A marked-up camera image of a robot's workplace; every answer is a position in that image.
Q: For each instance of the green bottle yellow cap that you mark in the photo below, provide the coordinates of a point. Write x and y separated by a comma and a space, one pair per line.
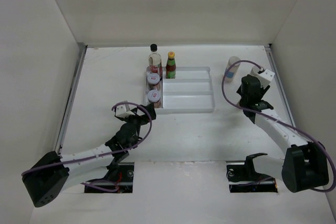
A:
171, 66

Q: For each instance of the spice jar dark contents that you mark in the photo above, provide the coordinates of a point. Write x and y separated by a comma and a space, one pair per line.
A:
154, 82

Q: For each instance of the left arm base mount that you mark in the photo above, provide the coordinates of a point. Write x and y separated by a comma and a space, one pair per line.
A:
117, 181

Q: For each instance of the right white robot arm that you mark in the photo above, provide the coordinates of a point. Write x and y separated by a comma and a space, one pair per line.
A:
305, 164

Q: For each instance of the white shaker blue label right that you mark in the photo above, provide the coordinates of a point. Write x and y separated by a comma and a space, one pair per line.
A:
255, 71

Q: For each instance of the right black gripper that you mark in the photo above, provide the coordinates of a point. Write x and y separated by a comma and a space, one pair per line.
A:
263, 91

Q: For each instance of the spice jar orange contents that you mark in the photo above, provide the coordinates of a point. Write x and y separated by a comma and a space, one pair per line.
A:
154, 96

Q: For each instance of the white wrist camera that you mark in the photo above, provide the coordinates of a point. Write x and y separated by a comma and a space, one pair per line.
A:
265, 77
122, 110

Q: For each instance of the dark sauce bottle black cap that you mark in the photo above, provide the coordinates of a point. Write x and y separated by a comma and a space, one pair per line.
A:
155, 61

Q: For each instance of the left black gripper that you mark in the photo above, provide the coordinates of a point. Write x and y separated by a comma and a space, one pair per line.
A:
140, 118

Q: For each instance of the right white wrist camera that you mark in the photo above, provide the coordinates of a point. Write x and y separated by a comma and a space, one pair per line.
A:
265, 77

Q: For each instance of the white divided organizer tray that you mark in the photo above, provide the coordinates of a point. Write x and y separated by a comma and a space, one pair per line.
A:
190, 92

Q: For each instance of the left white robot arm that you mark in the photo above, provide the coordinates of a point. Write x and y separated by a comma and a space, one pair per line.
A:
55, 172

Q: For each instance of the white shaker blue label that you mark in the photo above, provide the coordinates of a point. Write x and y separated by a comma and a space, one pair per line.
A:
255, 71
231, 68

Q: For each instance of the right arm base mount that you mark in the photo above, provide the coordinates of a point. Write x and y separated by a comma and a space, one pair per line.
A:
243, 178

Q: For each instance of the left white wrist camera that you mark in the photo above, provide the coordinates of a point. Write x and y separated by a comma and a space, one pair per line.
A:
122, 110

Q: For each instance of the white shaker blue label left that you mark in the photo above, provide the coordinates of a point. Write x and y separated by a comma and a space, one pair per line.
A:
231, 68

